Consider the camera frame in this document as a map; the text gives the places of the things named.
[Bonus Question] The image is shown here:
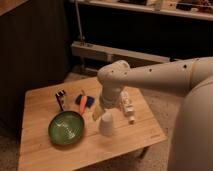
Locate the upper white shelf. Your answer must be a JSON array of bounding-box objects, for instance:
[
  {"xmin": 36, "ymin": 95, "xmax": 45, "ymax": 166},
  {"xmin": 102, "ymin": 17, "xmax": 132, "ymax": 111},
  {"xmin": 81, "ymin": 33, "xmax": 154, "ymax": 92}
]
[{"xmin": 69, "ymin": 0, "xmax": 213, "ymax": 21}]

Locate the dark blue small box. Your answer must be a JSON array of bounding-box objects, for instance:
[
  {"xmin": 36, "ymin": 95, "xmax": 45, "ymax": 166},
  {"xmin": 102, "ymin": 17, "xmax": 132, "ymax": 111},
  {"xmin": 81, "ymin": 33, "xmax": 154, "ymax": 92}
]
[{"xmin": 55, "ymin": 90, "xmax": 67, "ymax": 111}]

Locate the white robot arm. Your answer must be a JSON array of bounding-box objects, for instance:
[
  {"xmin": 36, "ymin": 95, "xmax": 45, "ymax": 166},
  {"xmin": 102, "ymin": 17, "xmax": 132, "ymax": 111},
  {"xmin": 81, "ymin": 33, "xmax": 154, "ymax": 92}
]
[{"xmin": 97, "ymin": 57, "xmax": 213, "ymax": 171}]

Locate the metal shelf rail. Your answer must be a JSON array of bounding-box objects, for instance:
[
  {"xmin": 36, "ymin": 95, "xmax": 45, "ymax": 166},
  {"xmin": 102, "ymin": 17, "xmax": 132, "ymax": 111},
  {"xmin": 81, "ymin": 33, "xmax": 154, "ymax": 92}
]
[{"xmin": 71, "ymin": 41, "xmax": 175, "ymax": 66}]

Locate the white paper cup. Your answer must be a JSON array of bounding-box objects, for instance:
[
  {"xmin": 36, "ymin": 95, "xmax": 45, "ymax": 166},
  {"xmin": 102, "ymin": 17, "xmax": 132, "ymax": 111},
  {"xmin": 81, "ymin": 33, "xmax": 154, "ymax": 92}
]
[{"xmin": 99, "ymin": 112, "xmax": 114, "ymax": 136}]

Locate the white plastic bottle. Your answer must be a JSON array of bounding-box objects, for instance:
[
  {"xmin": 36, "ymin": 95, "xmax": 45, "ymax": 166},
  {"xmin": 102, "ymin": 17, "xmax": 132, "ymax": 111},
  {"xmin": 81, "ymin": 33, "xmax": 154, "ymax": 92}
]
[{"xmin": 120, "ymin": 91, "xmax": 135, "ymax": 124}]

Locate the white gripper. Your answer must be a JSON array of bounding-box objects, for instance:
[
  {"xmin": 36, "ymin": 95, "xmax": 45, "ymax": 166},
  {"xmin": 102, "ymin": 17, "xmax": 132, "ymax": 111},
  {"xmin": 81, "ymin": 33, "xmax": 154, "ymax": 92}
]
[{"xmin": 92, "ymin": 93, "xmax": 119, "ymax": 121}]

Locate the wooden low table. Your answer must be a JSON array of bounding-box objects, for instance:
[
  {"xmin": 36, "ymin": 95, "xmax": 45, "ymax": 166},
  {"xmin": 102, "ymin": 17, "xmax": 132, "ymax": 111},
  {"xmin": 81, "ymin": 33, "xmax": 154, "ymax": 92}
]
[{"xmin": 18, "ymin": 77, "xmax": 166, "ymax": 171}]

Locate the green ceramic bowl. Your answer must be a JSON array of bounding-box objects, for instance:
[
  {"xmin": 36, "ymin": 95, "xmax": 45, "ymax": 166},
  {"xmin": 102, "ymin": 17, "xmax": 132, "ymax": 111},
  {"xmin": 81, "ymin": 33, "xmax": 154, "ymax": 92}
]
[{"xmin": 48, "ymin": 111, "xmax": 85, "ymax": 146}]

